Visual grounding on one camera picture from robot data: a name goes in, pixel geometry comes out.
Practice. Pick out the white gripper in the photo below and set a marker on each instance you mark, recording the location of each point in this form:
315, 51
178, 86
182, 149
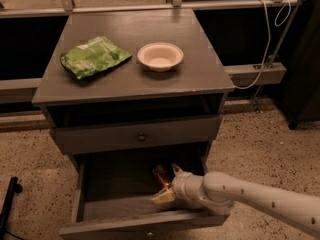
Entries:
181, 186

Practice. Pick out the red coke can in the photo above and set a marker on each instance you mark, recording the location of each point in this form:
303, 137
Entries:
162, 176

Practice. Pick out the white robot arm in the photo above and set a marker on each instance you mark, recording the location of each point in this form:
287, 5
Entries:
218, 191

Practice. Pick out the round metal drawer knob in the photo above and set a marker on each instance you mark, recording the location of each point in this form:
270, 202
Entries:
141, 137

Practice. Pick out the open grey middle drawer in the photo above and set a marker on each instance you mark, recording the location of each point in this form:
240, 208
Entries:
114, 191

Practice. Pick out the grey wooden drawer cabinet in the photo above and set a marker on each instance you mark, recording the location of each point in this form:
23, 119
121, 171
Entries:
131, 92

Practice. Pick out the closed grey top drawer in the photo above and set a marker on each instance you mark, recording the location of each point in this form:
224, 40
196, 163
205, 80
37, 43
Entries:
120, 136

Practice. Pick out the white paper bowl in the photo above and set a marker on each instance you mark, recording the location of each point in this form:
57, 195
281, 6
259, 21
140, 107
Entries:
160, 56

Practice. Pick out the green chip bag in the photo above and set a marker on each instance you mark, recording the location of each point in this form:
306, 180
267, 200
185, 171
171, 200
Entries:
92, 57

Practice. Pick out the dark cabinet at right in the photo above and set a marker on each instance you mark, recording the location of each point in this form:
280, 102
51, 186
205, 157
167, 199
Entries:
300, 89

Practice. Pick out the black floor stand leg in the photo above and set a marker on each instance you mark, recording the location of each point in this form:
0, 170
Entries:
13, 188

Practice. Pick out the grey metal railing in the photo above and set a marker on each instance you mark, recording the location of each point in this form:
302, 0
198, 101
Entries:
133, 7

